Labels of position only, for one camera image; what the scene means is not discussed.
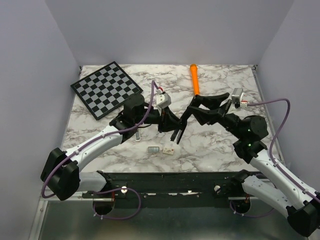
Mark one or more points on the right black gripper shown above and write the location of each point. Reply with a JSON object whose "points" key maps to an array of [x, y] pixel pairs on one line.
{"points": [[213, 102]]}

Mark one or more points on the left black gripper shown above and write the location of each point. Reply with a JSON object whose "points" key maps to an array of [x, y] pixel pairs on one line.
{"points": [[168, 121]]}

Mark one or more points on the white staples box sleeve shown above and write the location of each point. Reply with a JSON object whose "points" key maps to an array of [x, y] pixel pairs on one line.
{"points": [[168, 150]]}

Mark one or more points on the light blue stapler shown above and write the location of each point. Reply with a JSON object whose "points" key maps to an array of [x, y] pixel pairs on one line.
{"points": [[138, 135]]}

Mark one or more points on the black stapler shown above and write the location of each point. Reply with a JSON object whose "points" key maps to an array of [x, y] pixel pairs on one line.
{"points": [[182, 123]]}

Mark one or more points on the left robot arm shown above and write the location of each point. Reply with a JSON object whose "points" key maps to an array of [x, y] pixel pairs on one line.
{"points": [[63, 171]]}

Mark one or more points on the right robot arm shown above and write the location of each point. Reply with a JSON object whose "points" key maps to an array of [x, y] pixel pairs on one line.
{"points": [[297, 201]]}

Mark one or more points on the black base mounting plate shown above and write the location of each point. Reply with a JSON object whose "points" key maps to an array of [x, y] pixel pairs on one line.
{"points": [[152, 190]]}

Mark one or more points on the black grey chessboard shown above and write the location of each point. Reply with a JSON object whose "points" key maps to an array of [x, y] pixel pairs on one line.
{"points": [[105, 90]]}

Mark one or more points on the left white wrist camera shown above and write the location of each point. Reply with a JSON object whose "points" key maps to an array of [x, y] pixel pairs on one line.
{"points": [[163, 100]]}

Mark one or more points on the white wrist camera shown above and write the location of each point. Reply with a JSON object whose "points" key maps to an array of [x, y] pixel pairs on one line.
{"points": [[237, 98], [163, 100]]}

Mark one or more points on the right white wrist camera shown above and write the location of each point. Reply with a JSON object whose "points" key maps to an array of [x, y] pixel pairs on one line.
{"points": [[237, 98]]}

